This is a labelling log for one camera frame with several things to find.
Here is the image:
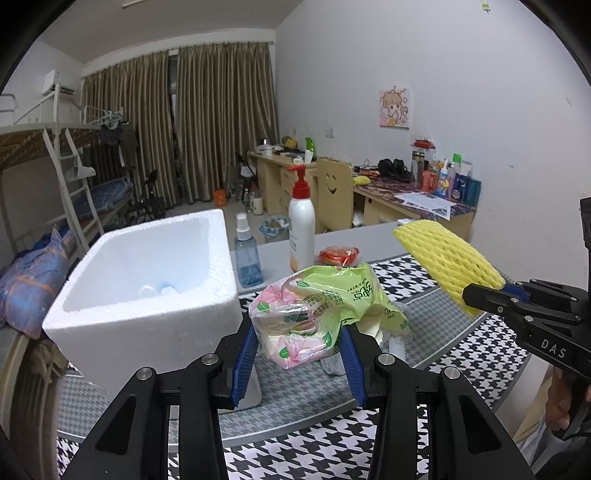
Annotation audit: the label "black tripod stand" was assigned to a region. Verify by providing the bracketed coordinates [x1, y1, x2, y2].
[228, 152, 259, 201]

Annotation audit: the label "white lotion pump bottle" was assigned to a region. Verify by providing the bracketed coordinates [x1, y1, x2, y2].
[287, 164, 317, 273]

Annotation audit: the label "trash bin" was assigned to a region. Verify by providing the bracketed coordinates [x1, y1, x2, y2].
[259, 215, 291, 244]

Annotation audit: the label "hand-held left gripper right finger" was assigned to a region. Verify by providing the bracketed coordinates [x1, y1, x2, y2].
[340, 323, 539, 480]

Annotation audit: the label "person's right hand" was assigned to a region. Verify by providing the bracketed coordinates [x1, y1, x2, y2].
[542, 369, 575, 430]

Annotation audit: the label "white bunk ladder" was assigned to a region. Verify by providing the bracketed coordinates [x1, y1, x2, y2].
[44, 127, 105, 250]

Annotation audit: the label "printed paper sheets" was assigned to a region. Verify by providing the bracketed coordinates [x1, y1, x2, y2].
[394, 190, 455, 220]

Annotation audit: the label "floral tissue packet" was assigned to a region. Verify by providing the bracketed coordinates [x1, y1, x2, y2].
[248, 261, 411, 370]

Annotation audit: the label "wooden smiley chair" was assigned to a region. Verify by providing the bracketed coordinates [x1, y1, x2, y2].
[315, 158, 355, 232]

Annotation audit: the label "black folding chair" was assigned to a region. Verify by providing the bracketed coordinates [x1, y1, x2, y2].
[134, 169, 164, 222]

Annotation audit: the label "plain wooden desk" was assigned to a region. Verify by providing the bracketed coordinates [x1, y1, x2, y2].
[248, 150, 319, 215]

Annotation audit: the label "blue spray bottle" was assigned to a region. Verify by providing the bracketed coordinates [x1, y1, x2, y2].
[233, 212, 264, 287]

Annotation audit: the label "person's right forearm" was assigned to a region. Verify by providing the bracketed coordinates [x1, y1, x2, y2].
[515, 415, 587, 476]

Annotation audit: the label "hanging dark clothes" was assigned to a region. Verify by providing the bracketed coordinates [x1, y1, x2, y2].
[99, 121, 139, 169]

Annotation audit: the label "row of toiletry bottles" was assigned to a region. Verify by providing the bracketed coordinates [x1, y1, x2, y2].
[410, 138, 482, 207]

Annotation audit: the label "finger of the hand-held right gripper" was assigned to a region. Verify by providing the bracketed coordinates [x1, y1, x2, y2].
[503, 278, 585, 301]
[462, 282, 532, 324]

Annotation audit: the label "cartoon wall poster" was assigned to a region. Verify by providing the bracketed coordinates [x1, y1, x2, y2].
[379, 86, 411, 128]

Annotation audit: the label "white paper towels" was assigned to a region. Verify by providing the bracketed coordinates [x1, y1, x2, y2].
[360, 305, 409, 365]

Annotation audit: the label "wooden desk with patterned cloth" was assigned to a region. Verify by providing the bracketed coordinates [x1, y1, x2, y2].
[353, 173, 477, 243]

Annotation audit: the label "brown curtain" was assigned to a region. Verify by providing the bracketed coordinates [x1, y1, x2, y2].
[177, 41, 280, 204]
[82, 50, 178, 215]

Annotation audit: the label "blue plaid blanket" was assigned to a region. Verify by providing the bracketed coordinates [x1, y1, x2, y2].
[0, 226, 88, 340]

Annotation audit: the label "red snack packet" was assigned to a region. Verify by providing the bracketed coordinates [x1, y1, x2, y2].
[314, 246, 362, 268]

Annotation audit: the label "white foam box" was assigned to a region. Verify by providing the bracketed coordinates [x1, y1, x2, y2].
[41, 209, 264, 409]

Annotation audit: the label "houndstooth table mat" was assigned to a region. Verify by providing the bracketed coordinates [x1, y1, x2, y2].
[55, 256, 532, 480]

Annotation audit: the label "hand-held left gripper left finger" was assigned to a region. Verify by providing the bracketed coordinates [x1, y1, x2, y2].
[60, 318, 259, 480]

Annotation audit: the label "white air conditioner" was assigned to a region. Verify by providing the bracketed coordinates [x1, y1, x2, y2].
[41, 69, 77, 97]

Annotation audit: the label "white metal bunk bed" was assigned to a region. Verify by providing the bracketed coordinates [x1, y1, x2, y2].
[0, 92, 107, 370]
[81, 104, 139, 229]

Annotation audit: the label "yellow foam net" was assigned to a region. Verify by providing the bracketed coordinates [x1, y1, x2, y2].
[393, 220, 505, 318]

